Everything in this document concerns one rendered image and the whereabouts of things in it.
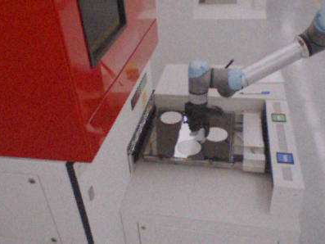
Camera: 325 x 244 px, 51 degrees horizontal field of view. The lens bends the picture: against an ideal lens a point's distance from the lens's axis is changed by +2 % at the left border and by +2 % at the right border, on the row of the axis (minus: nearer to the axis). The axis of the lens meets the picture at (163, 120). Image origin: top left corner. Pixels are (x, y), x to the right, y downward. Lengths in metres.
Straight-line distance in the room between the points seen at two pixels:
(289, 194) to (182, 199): 0.38
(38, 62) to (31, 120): 0.16
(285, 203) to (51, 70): 0.87
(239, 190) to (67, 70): 0.85
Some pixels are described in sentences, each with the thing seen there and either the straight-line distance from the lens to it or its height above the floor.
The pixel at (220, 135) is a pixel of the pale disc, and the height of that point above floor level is 0.90.
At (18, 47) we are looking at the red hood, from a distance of 0.77.
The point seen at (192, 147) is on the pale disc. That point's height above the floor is 0.90.
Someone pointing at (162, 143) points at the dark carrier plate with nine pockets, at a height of 0.90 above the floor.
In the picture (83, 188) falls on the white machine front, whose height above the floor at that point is 1.12.
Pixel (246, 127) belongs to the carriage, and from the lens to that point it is 1.56.
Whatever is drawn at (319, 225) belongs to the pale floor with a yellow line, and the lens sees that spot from 2.41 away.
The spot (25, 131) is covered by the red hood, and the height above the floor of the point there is 1.31.
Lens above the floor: 1.78
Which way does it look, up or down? 34 degrees down
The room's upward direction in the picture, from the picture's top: 4 degrees counter-clockwise
